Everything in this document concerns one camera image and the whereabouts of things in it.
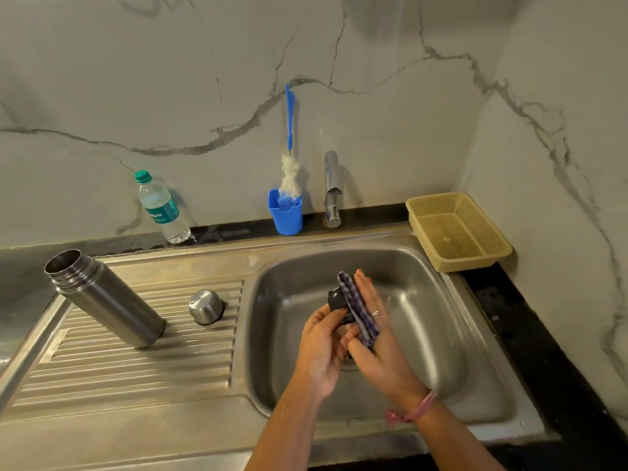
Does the person's left hand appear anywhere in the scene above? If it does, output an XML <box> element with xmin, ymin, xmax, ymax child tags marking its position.
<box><xmin>293</xmin><ymin>304</ymin><xmax>360</xmax><ymax>403</ymax></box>

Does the person's right hand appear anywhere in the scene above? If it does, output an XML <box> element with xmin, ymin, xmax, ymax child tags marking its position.
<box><xmin>345</xmin><ymin>268</ymin><xmax>432</xmax><ymax>413</ymax></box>

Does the black stopper lid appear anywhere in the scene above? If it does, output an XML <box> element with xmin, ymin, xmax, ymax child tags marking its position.
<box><xmin>327</xmin><ymin>287</ymin><xmax>357</xmax><ymax>326</ymax></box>

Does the dark checked cloth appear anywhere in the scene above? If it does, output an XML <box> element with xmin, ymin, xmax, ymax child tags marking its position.
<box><xmin>336</xmin><ymin>271</ymin><xmax>381</xmax><ymax>349</ymax></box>

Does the steel cup cap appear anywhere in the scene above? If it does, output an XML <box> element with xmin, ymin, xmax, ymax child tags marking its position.
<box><xmin>188</xmin><ymin>288</ymin><xmax>226</xmax><ymax>326</ymax></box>

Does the stainless steel flask body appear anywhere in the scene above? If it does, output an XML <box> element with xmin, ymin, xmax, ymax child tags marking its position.
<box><xmin>44</xmin><ymin>249</ymin><xmax>167</xmax><ymax>349</ymax></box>

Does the blue white bottle brush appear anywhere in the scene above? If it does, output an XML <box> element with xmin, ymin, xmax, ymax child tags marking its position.
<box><xmin>277</xmin><ymin>82</ymin><xmax>303</xmax><ymax>209</ymax></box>

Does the person's left forearm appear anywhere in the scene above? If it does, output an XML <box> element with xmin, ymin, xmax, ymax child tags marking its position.
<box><xmin>243</xmin><ymin>377</ymin><xmax>326</xmax><ymax>471</ymax></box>

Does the clear plastic water bottle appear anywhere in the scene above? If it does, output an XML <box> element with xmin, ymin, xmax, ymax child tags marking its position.
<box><xmin>133</xmin><ymin>169</ymin><xmax>192</xmax><ymax>245</ymax></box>

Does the blue plastic brush holder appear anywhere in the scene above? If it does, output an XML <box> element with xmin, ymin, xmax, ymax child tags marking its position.
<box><xmin>267</xmin><ymin>188</ymin><xmax>304</xmax><ymax>237</ymax></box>

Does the yellow plastic basket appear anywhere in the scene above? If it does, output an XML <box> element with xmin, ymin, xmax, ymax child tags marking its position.
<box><xmin>406</xmin><ymin>192</ymin><xmax>514</xmax><ymax>273</ymax></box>

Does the chrome faucet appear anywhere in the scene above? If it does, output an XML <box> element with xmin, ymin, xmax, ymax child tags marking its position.
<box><xmin>323</xmin><ymin>150</ymin><xmax>343</xmax><ymax>229</ymax></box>

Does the stainless steel sink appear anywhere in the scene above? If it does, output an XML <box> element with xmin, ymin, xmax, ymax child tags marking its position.
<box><xmin>0</xmin><ymin>225</ymin><xmax>560</xmax><ymax>471</ymax></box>

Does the pink thread bracelet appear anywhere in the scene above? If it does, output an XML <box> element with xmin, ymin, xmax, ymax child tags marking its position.
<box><xmin>385</xmin><ymin>389</ymin><xmax>438</xmax><ymax>428</ymax></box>

